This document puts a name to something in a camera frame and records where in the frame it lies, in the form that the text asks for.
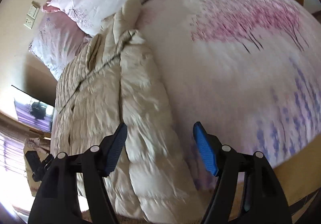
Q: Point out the white wall socket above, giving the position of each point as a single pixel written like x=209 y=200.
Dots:
x=28 y=23

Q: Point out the pillow with lavender print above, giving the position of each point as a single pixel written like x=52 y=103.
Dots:
x=57 y=38

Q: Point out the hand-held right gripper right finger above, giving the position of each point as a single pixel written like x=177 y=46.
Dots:
x=205 y=148

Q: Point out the cream quilted duvet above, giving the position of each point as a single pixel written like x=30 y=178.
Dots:
x=100 y=101

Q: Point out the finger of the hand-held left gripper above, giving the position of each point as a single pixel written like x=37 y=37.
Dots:
x=32 y=161

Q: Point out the black television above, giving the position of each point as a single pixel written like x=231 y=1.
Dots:
x=35 y=111

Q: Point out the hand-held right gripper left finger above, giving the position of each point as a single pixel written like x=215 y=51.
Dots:
x=116 y=148

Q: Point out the white wall switch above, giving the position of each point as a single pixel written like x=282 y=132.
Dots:
x=33 y=10

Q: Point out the wooden bed frame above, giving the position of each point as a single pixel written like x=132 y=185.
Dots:
x=301 y=163

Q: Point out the floral pink bed sheet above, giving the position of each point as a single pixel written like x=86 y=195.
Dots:
x=213 y=75

